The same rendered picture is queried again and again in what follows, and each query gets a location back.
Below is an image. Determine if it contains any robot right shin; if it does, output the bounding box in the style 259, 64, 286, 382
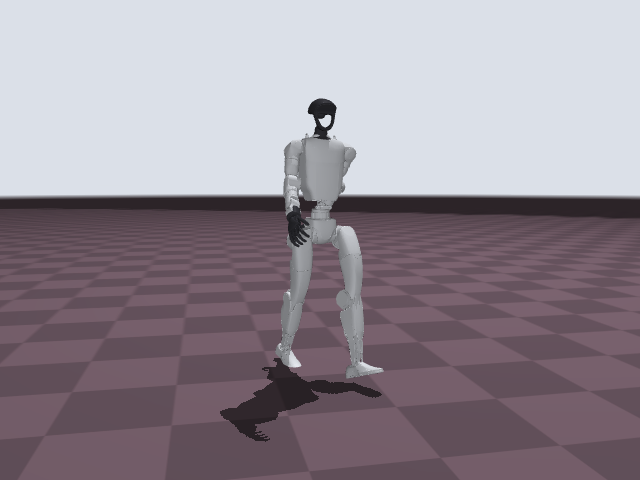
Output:
281, 292, 303, 352

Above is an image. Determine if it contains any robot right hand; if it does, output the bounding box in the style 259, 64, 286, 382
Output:
287, 205, 310, 247

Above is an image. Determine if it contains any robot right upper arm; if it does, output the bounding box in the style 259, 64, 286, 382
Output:
284, 139, 305, 190

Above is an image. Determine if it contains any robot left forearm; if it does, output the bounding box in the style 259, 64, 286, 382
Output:
321, 193, 341, 207

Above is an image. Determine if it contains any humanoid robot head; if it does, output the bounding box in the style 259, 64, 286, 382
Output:
308, 98, 336, 140

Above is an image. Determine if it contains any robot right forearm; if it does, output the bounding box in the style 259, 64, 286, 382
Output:
283, 175, 301, 216

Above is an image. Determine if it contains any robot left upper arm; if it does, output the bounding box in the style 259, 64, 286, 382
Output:
339, 142, 356, 194

